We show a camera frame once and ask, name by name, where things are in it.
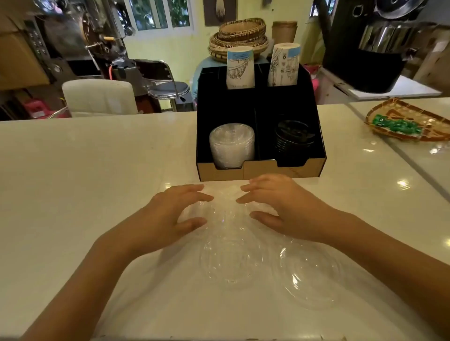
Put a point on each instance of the window with black grille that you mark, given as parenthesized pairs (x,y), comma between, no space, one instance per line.
(328,7)

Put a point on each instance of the black coffee roaster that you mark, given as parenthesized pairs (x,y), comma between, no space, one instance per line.
(362,63)

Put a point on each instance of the person's right forearm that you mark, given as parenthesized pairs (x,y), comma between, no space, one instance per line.
(393,267)

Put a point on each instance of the person's right hand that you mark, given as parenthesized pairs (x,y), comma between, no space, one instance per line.
(295,210)

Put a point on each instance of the silver coffee roaster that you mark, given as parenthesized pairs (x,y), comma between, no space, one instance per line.
(70,31)

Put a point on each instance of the large brown cardboard box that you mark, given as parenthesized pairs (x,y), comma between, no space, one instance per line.
(21,59)

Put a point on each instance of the pile of green packets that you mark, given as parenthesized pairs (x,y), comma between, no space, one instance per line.
(397,125)

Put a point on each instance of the white framed window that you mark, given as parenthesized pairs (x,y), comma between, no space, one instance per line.
(158,14)

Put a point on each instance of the woven bamboo tray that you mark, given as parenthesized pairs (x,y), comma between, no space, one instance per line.
(434,126)

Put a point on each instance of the metal stool with backrest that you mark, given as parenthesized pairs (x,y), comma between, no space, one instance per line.
(168,89)

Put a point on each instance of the transparent plastic lid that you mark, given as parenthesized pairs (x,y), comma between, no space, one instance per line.
(225,214)
(232,260)
(309,277)

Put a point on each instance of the stack of black lids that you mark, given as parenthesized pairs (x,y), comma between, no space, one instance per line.
(293,140)

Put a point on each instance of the white padded chair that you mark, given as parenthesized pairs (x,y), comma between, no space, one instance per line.
(100,96)

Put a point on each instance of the paper cup stack building print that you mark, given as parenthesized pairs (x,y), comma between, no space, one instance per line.
(284,65)

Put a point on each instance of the pink gas cylinder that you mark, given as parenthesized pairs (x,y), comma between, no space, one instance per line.
(38,107)
(313,82)

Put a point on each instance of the blue cloth covered table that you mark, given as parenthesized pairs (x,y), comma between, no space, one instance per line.
(205,65)

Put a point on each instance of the white cabinet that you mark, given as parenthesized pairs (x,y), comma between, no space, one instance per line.
(404,89)

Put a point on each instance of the black cardboard organizer box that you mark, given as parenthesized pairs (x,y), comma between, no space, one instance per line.
(260,105)

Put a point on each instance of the person's left hand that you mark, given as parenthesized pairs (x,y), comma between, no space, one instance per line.
(158,221)

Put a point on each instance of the stack of woven baskets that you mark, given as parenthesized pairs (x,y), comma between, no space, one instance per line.
(239,35)

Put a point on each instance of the brown spoon wall picture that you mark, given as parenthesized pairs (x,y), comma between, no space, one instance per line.
(219,12)

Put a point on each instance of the stack of transparent lids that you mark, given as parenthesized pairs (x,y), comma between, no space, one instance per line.
(232,145)

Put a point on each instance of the person's left forearm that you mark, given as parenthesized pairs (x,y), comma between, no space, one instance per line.
(81,291)

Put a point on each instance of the paper cup stack boat print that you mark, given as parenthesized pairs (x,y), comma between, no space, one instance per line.
(240,68)

